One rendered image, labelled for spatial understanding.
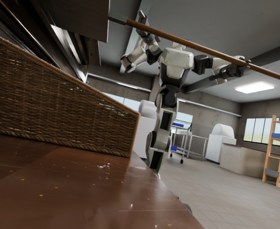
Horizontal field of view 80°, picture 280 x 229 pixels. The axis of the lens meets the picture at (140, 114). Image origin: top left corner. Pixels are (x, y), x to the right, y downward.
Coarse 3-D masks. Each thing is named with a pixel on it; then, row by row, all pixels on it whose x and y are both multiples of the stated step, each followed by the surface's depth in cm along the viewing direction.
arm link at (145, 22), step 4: (140, 20) 104; (144, 20) 103; (144, 24) 103; (148, 24) 107; (140, 32) 103; (144, 32) 104; (140, 36) 112; (144, 36) 111; (148, 36) 110; (152, 36) 112; (144, 40) 114; (148, 40) 113
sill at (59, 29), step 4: (44, 0) 76; (44, 4) 77; (48, 4) 81; (48, 8) 82; (48, 12) 83; (52, 12) 87; (52, 16) 88; (56, 20) 94; (56, 24) 95; (60, 28) 102; (60, 32) 104; (64, 36) 111; (64, 40) 113; (68, 44) 123; (68, 48) 125; (72, 52) 138; (72, 56) 140; (76, 60) 156; (76, 64) 159; (80, 68) 180; (80, 72) 185; (84, 76) 211
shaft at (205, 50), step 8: (128, 24) 85; (136, 24) 85; (152, 32) 87; (160, 32) 87; (176, 40) 90; (184, 40) 90; (192, 48) 93; (200, 48) 92; (208, 48) 93; (216, 56) 96; (224, 56) 95; (240, 64) 98; (248, 64) 99; (264, 72) 102; (272, 72) 102
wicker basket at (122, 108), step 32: (0, 64) 48; (32, 64) 50; (0, 96) 48; (32, 96) 49; (64, 96) 51; (96, 96) 53; (0, 128) 47; (32, 128) 49; (64, 128) 51; (96, 128) 53; (128, 128) 55
